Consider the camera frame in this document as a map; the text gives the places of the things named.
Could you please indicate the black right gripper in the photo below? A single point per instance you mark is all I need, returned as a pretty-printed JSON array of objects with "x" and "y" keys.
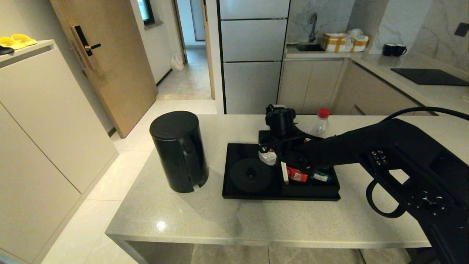
[{"x": 267, "y": 137}]

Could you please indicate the red-capped water bottle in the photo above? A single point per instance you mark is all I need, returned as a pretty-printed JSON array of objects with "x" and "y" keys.
[
  {"x": 319, "y": 123},
  {"x": 268, "y": 157}
]

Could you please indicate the black electric kettle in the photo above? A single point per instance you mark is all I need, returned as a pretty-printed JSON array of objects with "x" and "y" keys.
[{"x": 179, "y": 154}]

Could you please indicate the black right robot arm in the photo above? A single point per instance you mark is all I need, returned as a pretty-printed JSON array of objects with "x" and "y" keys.
[{"x": 403, "y": 157}]

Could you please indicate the red snack packet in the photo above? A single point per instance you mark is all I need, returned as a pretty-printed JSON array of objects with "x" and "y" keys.
[{"x": 296, "y": 176}]

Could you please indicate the round black kettle base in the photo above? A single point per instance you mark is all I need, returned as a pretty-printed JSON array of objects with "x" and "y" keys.
[{"x": 251, "y": 175}]

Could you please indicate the green tea packet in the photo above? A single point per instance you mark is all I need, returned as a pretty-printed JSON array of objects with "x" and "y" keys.
[{"x": 321, "y": 178}]

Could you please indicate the beige kitchen base cabinets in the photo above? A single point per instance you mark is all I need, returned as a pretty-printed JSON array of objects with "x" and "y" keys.
[{"x": 311, "y": 86}]

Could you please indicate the grey refrigerator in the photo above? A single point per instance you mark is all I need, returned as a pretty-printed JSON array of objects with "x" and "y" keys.
[{"x": 253, "y": 55}]

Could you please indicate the dark kitchen sink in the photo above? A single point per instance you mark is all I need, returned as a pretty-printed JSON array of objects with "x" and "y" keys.
[{"x": 309, "y": 47}]

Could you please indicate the long white sachet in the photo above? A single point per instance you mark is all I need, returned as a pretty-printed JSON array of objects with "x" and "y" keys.
[{"x": 284, "y": 174}]

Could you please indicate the metal kitchen faucet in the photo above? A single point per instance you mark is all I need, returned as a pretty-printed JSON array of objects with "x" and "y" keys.
[{"x": 312, "y": 27}]

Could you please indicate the cardboard box with yellow tape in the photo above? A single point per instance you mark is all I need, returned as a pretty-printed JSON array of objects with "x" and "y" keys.
[{"x": 342, "y": 44}]

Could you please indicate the black compartment organizer box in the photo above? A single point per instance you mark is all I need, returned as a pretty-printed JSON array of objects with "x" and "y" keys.
[{"x": 311, "y": 190}]

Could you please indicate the black serving tray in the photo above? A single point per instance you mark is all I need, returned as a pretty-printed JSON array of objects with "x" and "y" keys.
[{"x": 253, "y": 196}]

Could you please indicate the white plastic bag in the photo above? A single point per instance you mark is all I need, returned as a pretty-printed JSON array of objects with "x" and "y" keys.
[{"x": 177, "y": 63}]

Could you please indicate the black mug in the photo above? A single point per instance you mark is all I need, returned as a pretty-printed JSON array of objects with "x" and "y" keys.
[
  {"x": 399, "y": 50},
  {"x": 387, "y": 50}
]

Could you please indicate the black induction cooktop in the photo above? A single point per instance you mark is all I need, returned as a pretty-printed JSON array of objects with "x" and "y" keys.
[{"x": 428, "y": 77}]

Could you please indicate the dark window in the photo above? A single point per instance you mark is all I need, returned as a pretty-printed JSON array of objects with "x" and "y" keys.
[{"x": 146, "y": 13}]

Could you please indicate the wooden door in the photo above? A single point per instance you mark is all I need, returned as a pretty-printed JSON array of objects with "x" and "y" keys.
[{"x": 110, "y": 73}]

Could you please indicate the white tall cabinet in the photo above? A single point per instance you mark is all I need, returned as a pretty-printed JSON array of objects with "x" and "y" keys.
[{"x": 47, "y": 128}]

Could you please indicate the yellow slipper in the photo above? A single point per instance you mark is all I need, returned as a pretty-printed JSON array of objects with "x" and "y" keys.
[
  {"x": 11, "y": 43},
  {"x": 23, "y": 39}
]

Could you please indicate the black item on cabinet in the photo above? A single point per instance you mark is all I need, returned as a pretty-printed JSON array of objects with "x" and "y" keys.
[{"x": 5, "y": 51}]

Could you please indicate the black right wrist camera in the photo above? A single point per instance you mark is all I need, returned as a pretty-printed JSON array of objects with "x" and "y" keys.
[{"x": 281, "y": 121}]

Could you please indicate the black wall switch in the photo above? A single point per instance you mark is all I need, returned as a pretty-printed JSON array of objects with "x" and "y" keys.
[{"x": 461, "y": 30}]

